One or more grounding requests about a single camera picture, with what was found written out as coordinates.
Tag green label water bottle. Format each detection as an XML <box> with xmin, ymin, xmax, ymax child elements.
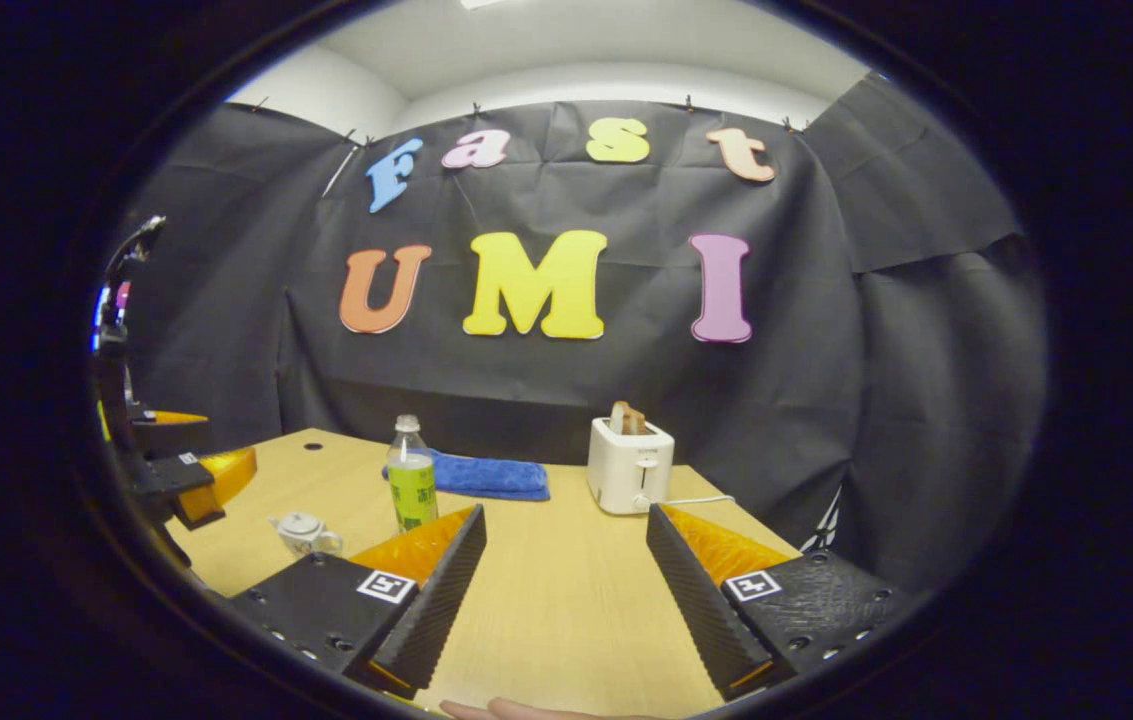
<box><xmin>386</xmin><ymin>414</ymin><xmax>439</xmax><ymax>534</ymax></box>

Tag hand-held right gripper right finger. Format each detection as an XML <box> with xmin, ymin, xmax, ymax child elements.
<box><xmin>646</xmin><ymin>503</ymin><xmax>912</xmax><ymax>701</ymax></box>

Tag computer monitor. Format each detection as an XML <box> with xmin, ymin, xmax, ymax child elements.
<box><xmin>91</xmin><ymin>280</ymin><xmax>134</xmax><ymax>353</ymax></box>

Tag blue towel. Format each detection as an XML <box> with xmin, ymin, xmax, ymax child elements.
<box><xmin>382</xmin><ymin>448</ymin><xmax>551</xmax><ymax>502</ymax></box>

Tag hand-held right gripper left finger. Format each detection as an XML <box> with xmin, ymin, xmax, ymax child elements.
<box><xmin>226</xmin><ymin>503</ymin><xmax>488</xmax><ymax>699</ymax></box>

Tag white toaster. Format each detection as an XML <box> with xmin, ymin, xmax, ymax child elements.
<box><xmin>587</xmin><ymin>417</ymin><xmax>675</xmax><ymax>516</ymax></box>

